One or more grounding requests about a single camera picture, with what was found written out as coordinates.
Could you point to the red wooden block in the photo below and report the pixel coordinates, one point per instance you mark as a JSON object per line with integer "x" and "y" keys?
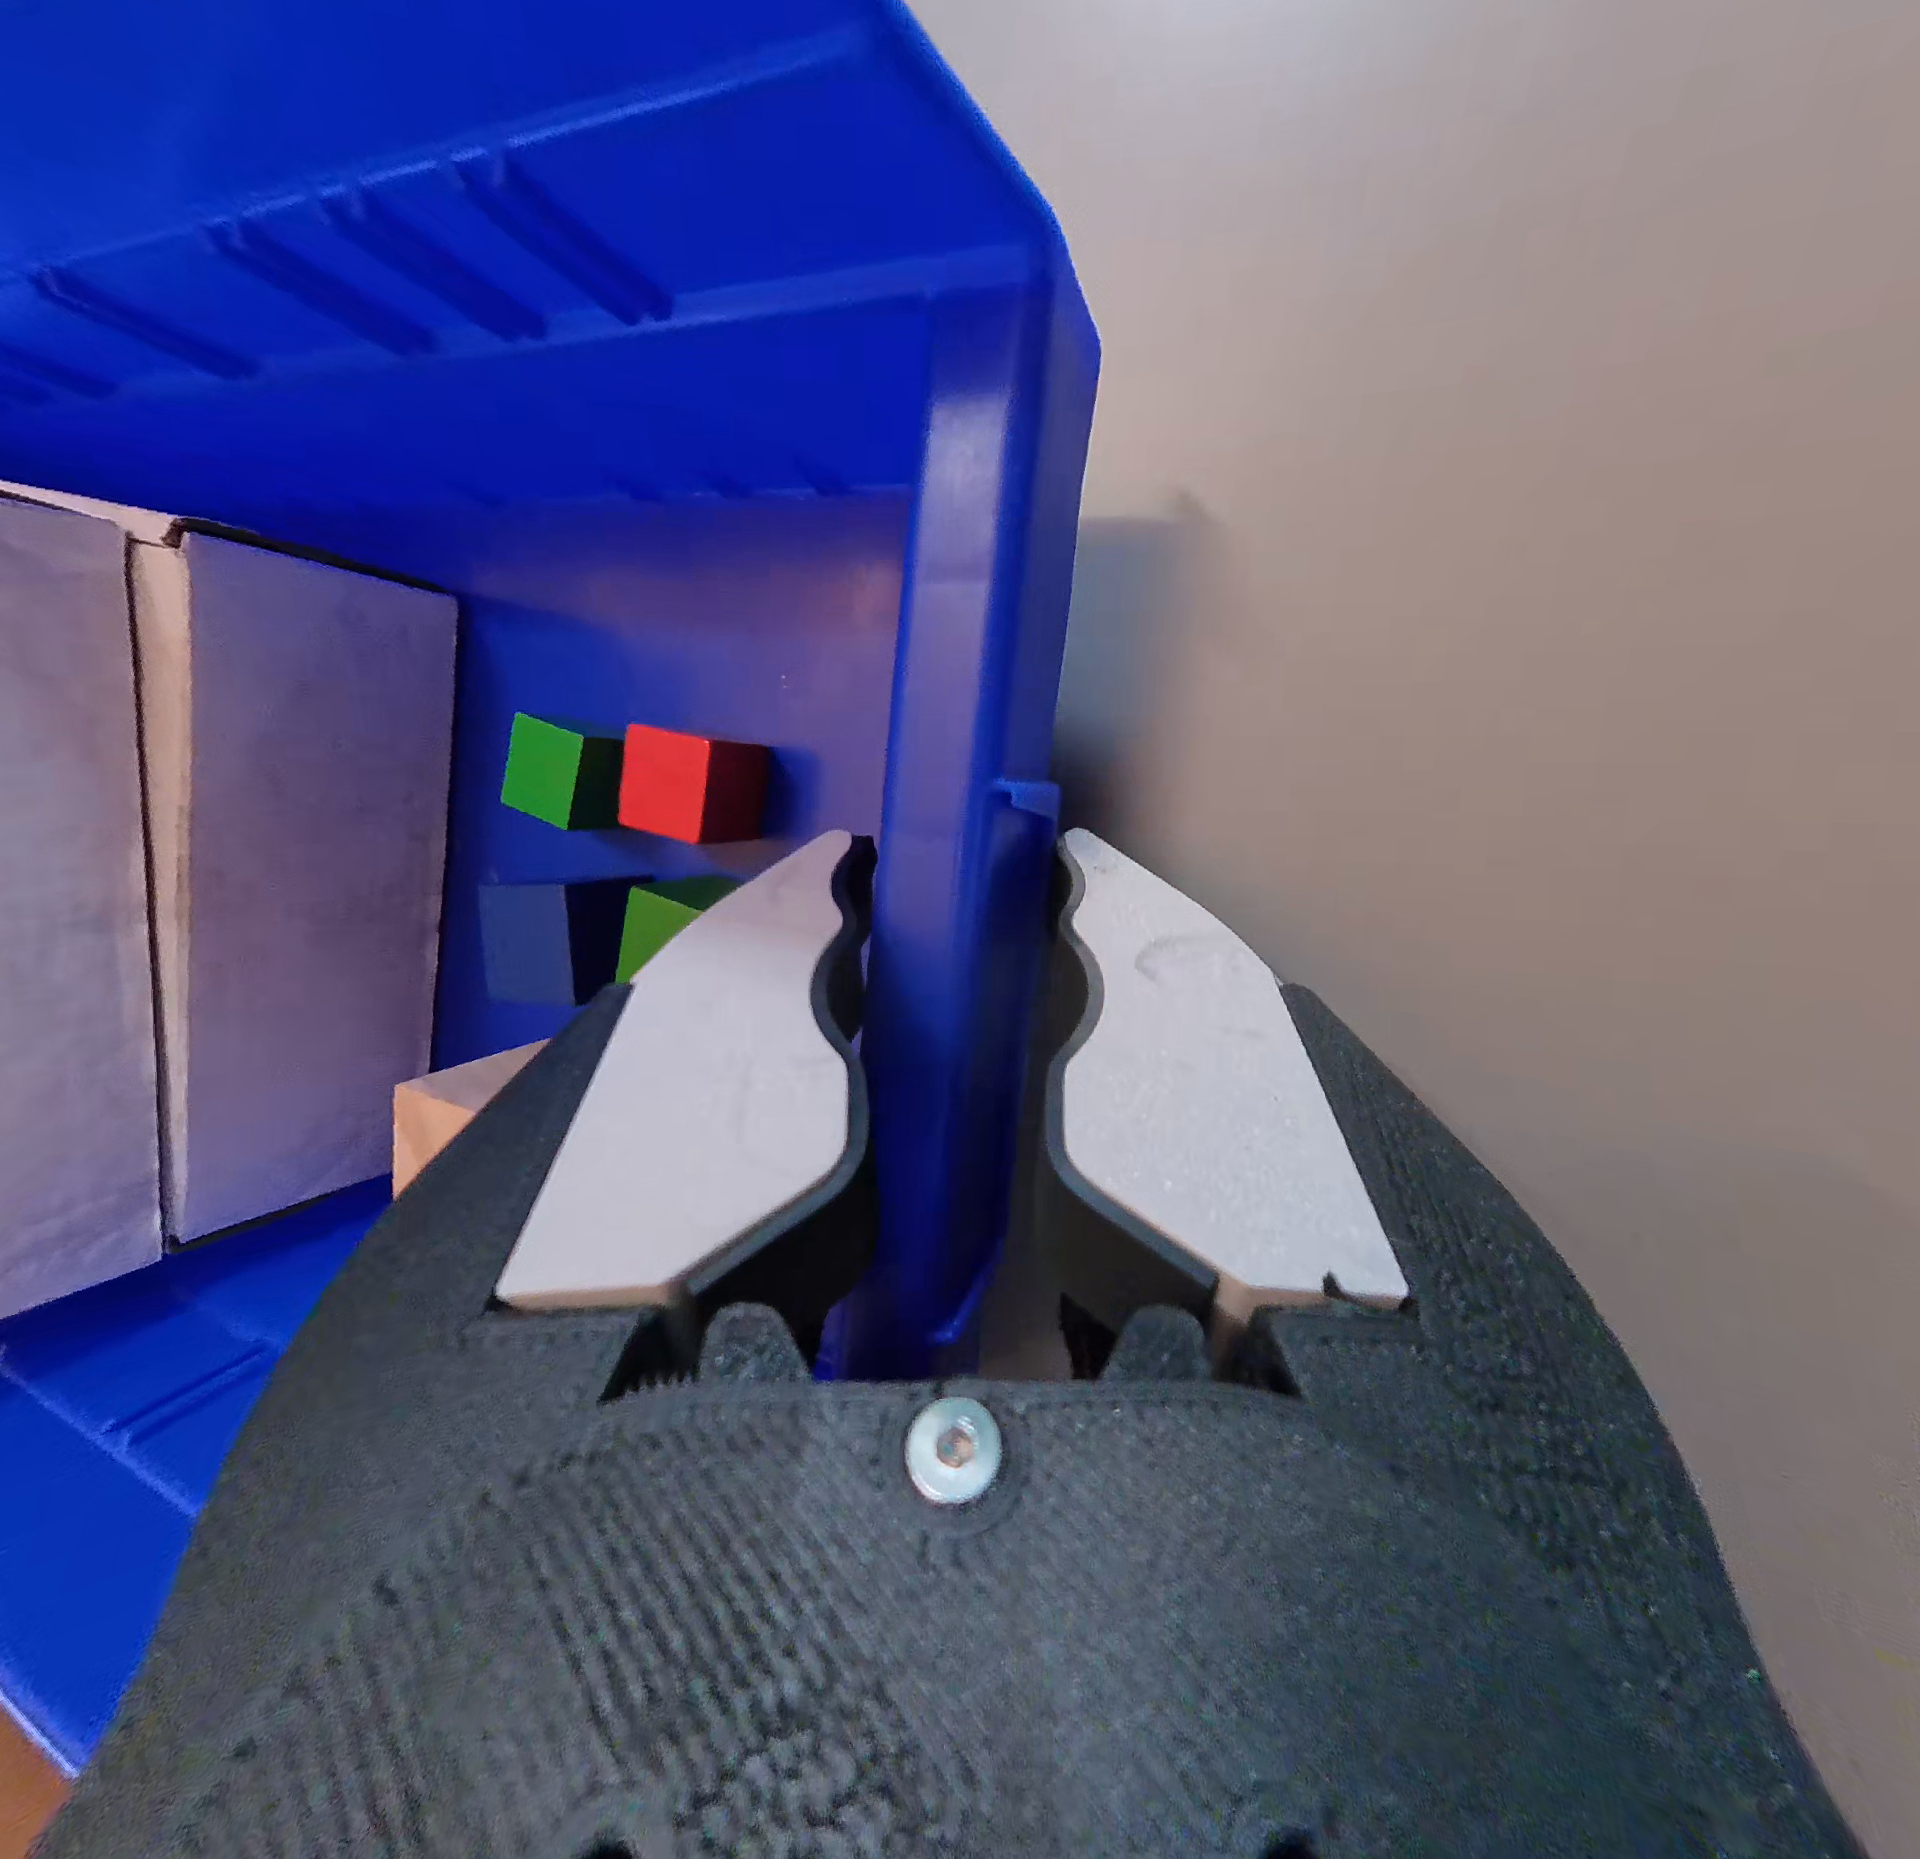
{"x": 678, "y": 782}

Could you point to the blue plastic bin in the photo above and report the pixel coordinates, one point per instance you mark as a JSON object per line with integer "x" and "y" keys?
{"x": 451, "y": 165}

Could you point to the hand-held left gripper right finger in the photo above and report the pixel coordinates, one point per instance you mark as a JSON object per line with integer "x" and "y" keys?
{"x": 1216, "y": 1125}

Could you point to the white cardboard box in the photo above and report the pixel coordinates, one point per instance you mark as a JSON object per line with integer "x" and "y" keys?
{"x": 69, "y": 912}
{"x": 313, "y": 885}

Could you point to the grey desk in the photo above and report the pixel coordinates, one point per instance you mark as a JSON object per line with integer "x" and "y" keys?
{"x": 1499, "y": 541}

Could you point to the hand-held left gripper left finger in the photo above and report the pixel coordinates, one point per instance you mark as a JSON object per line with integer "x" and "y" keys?
{"x": 704, "y": 1125}

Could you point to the green wooden block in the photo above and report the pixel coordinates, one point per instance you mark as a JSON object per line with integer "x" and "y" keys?
{"x": 548, "y": 774}
{"x": 660, "y": 928}

